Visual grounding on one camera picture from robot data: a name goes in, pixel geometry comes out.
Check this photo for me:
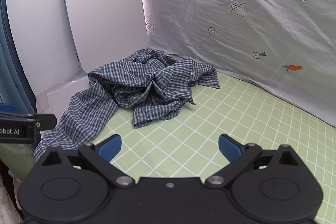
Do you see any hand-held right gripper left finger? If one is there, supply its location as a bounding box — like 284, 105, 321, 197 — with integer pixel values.
39, 134, 135, 188

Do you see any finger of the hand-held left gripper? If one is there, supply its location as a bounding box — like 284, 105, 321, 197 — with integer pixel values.
0, 112, 57, 131

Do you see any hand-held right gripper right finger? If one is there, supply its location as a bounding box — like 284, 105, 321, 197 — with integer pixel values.
205, 134, 302, 188

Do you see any blue plaid shirt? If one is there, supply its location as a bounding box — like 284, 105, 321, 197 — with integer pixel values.
34, 49, 221, 161

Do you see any olive green cloth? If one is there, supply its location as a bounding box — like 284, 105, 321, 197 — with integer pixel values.
0, 143, 37, 180

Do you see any white paper sheet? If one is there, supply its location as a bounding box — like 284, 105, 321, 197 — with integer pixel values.
36, 77, 91, 113

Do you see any blue curtain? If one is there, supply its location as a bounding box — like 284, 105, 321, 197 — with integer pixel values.
0, 0, 42, 146

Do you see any white flat board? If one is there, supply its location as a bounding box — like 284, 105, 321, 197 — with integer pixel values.
5, 0, 82, 98

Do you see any white printed sheet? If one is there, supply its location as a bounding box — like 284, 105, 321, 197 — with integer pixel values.
135, 0, 336, 130

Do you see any white rounded board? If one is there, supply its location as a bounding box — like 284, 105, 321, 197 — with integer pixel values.
62, 0, 151, 73

